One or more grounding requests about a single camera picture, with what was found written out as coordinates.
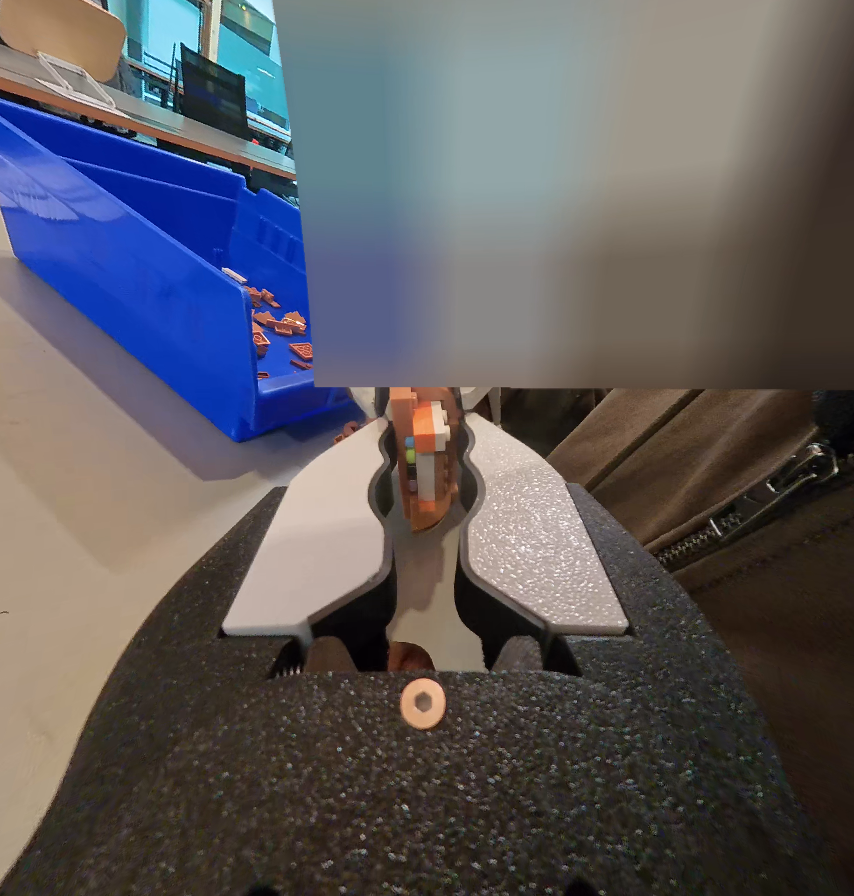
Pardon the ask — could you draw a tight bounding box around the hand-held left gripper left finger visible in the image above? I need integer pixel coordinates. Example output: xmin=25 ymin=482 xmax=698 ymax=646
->
xmin=220 ymin=418 xmax=399 ymax=641

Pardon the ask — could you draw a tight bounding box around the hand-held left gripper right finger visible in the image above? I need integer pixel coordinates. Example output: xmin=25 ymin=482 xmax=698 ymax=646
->
xmin=456 ymin=413 xmax=630 ymax=639

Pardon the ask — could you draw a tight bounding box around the brown lego assembly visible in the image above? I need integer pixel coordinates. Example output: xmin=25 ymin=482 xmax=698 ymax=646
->
xmin=388 ymin=387 xmax=466 ymax=534

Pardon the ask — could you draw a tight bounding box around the pile of brown lego pieces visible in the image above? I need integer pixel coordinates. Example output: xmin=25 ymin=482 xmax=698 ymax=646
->
xmin=220 ymin=266 xmax=316 ymax=382

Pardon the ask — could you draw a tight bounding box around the blue plastic bin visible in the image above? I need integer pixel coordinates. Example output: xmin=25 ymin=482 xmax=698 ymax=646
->
xmin=0 ymin=91 xmax=364 ymax=443

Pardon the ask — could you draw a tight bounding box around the person's brown jacket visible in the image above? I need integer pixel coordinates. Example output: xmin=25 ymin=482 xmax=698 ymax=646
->
xmin=500 ymin=388 xmax=854 ymax=896

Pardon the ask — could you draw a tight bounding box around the grey desk wooden edge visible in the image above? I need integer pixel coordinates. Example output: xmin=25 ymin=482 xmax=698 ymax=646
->
xmin=0 ymin=38 xmax=298 ymax=182

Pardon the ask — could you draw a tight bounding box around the black office chair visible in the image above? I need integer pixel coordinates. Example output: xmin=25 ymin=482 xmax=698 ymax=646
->
xmin=174 ymin=42 xmax=251 ymax=141

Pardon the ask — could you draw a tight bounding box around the wooden chair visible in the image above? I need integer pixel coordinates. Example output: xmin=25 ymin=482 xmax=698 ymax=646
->
xmin=0 ymin=0 xmax=128 ymax=85

